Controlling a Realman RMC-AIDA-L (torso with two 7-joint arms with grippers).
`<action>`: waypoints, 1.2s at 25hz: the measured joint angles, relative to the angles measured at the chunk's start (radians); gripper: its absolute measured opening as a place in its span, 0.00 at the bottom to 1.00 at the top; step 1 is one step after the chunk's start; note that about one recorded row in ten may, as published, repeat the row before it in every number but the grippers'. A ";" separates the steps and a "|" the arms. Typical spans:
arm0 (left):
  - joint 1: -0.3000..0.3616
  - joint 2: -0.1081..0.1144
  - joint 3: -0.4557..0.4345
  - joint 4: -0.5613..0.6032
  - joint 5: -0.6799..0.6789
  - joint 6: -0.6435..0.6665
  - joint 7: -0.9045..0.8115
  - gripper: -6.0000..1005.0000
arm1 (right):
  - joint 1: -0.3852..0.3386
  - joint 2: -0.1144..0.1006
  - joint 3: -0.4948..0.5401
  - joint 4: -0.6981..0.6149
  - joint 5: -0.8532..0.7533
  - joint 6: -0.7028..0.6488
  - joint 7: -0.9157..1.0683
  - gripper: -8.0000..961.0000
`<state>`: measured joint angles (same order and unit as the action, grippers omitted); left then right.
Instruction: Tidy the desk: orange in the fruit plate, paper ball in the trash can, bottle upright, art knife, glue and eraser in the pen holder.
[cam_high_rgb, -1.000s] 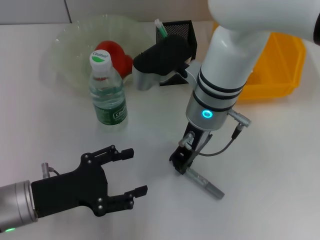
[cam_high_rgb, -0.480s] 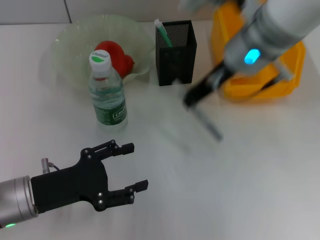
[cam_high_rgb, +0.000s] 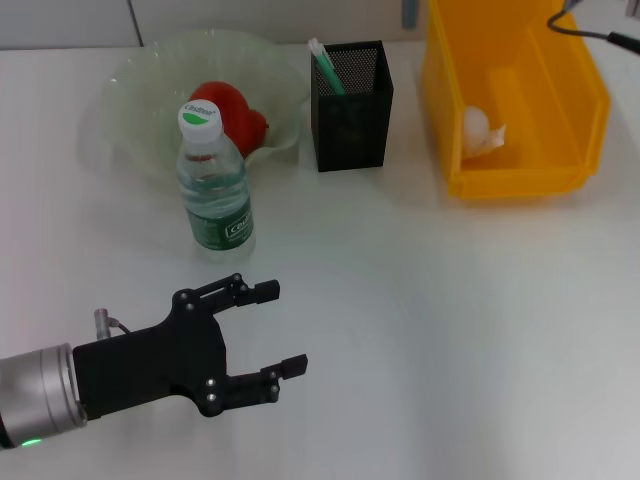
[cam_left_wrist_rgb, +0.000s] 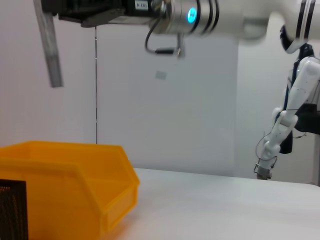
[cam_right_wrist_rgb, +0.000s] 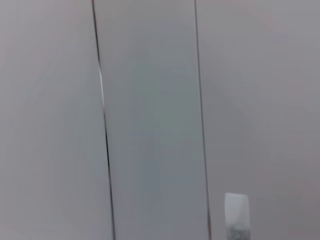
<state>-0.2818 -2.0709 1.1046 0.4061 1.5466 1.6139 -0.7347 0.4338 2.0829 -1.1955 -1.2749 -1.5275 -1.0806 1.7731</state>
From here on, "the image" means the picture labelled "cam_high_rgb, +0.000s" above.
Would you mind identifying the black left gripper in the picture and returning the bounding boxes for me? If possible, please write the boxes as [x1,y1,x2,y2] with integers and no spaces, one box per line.
[72,273,309,421]

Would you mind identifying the clear bottle with green label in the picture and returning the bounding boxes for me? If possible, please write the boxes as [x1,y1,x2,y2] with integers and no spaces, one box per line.
[175,101,257,251]

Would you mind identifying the red-orange fruit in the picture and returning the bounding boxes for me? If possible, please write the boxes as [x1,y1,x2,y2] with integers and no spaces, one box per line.
[188,81,271,154]

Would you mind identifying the green pen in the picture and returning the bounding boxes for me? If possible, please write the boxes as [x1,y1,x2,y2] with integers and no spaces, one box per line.
[307,37,347,96]

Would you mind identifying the white paper ball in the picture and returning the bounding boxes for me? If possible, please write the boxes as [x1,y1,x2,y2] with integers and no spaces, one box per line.
[462,104,509,161]

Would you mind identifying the black mesh pen holder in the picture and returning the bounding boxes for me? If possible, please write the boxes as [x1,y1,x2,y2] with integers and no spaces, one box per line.
[310,40,395,174]

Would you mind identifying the green glass fruit plate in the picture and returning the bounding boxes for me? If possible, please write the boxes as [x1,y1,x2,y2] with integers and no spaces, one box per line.
[102,28,310,181]

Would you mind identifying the yellow plastic bin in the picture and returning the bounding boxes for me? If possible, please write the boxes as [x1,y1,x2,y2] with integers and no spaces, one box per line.
[422,0,614,202]

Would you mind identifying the right wrist cable with connector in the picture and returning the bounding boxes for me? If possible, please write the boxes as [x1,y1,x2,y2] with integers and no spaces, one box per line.
[546,0,640,55]

